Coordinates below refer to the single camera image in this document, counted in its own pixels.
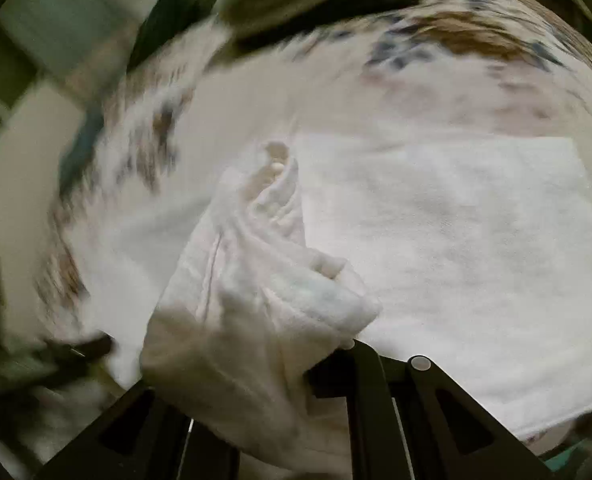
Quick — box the teal cloth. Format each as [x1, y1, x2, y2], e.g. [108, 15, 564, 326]
[540, 437, 592, 473]

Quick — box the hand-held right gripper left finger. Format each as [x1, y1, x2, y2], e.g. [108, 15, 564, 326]
[35, 383, 241, 480]

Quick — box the floral printed bed sheet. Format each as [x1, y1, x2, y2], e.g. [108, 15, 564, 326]
[35, 0, 592, 441]

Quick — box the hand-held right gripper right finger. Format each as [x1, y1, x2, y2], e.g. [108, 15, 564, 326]
[305, 340, 558, 480]

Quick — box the white towel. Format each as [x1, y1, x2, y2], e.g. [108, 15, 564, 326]
[76, 129, 592, 478]

